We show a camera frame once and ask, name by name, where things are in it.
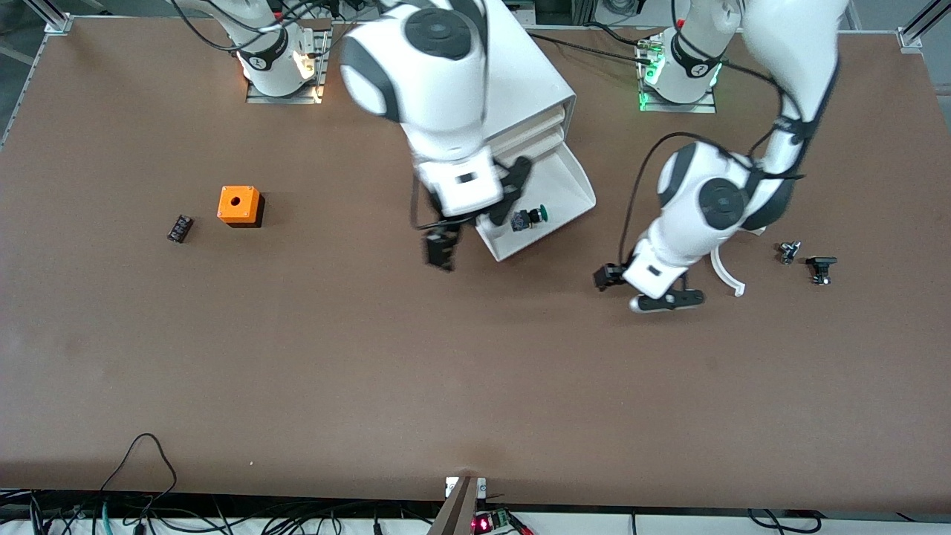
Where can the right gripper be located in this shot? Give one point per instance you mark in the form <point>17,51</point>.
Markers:
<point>439,248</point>

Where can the orange button enclosure box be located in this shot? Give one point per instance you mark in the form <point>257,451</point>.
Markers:
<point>238,212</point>

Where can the green push button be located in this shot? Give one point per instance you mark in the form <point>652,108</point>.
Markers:
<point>529,217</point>

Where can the aluminium frame profile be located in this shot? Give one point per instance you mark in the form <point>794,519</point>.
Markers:
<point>912,33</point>
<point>56,18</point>

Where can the white mounting bracket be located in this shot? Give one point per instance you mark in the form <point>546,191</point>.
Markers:
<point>481,487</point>

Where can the small metal pipe fitting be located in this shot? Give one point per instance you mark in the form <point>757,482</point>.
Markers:
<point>787,253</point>

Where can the small black terminal block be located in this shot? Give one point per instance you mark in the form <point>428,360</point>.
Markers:
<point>180,228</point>

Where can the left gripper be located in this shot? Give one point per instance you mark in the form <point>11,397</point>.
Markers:
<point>610,276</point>

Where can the circuit board with red light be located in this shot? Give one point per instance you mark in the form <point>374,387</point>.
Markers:
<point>483,524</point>

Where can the brown wooden beam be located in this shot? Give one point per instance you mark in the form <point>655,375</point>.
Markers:
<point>457,513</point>

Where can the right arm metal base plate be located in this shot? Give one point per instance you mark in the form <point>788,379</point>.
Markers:
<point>260,98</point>

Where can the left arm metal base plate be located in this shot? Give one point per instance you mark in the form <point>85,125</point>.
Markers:
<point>698,108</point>

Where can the black switch contact block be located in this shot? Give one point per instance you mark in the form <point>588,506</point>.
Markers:
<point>821,261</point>

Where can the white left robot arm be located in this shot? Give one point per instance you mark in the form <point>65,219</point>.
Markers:
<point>713,204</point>

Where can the white drawer cabinet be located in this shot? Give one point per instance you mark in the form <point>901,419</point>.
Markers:
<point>527,67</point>

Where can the white plastic drawer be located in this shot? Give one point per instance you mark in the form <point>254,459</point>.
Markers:
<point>568,186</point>
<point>546,125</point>
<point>546,143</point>

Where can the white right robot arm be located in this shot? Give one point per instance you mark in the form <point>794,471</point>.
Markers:
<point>438,74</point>

